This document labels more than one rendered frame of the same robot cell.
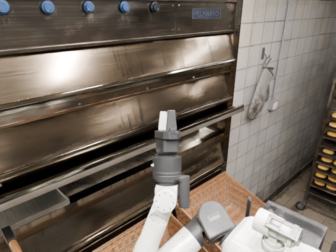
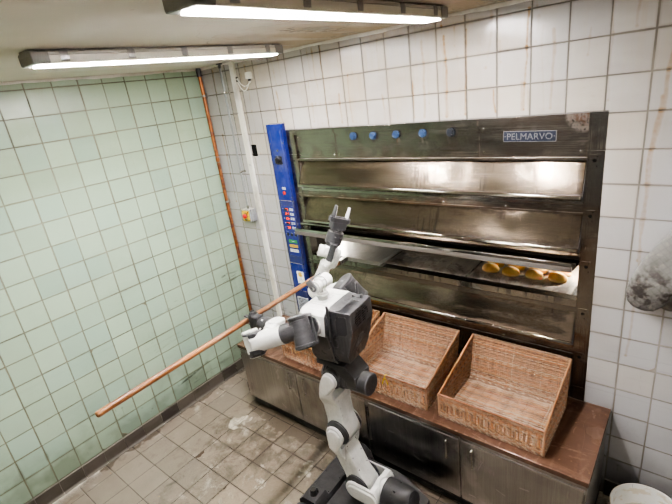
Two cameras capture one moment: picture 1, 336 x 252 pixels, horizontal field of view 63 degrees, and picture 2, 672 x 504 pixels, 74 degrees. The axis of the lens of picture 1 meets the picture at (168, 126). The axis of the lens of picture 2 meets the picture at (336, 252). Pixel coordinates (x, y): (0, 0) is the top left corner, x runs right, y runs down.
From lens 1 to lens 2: 2.29 m
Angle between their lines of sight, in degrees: 76
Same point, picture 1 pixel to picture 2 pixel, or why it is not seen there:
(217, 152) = (561, 323)
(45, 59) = (372, 165)
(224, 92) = (567, 240)
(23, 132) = (359, 205)
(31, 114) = (361, 196)
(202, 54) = (518, 182)
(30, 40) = (365, 153)
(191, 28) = (502, 151)
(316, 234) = (340, 311)
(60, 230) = (373, 281)
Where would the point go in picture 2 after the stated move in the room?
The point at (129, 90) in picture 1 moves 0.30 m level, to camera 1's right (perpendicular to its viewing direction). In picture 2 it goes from (425, 199) to (445, 211)
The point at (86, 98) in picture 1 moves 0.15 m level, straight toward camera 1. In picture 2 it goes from (392, 195) to (371, 201)
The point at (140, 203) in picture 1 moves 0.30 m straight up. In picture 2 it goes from (432, 306) to (430, 262)
